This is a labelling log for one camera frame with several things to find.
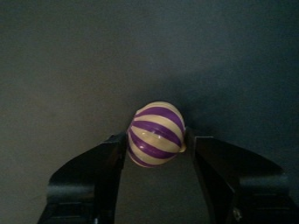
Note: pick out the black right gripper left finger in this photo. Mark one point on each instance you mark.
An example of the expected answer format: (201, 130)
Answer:
(87, 178)

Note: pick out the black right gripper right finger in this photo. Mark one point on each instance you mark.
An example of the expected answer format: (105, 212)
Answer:
(241, 180)

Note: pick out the purple striped toy onion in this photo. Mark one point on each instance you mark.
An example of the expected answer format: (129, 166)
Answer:
(155, 134)

